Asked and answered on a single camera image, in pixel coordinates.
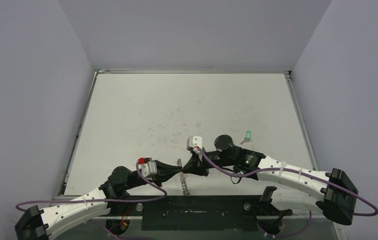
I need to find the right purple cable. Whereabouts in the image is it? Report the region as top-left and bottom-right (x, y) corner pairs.
(195, 147), (378, 239)

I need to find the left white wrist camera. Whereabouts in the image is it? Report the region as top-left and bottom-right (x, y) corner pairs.
(138, 157), (159, 178)

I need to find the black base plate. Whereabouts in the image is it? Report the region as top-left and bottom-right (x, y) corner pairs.
(105, 195), (293, 235)

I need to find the aluminium frame rail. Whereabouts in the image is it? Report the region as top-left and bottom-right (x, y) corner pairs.
(45, 195), (345, 220)

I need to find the key with green tag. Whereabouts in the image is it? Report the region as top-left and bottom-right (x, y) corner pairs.
(240, 130), (252, 145)

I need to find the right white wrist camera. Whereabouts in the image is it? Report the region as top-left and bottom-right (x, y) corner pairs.
(186, 136), (203, 154)

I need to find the metal disc with key rings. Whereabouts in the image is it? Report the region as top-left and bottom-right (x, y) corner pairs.
(176, 158), (190, 196)

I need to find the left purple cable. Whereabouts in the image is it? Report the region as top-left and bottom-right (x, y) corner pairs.
(15, 158), (168, 240)

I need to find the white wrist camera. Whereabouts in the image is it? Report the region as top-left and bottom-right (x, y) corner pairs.
(186, 136), (203, 154)
(138, 157), (159, 178)

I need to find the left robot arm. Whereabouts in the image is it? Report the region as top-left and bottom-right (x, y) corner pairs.
(14, 158), (183, 240)

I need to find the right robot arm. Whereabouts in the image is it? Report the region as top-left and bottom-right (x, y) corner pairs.
(183, 134), (358, 226)

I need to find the purple cable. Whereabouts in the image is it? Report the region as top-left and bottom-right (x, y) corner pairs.
(15, 158), (168, 240)
(195, 147), (378, 239)

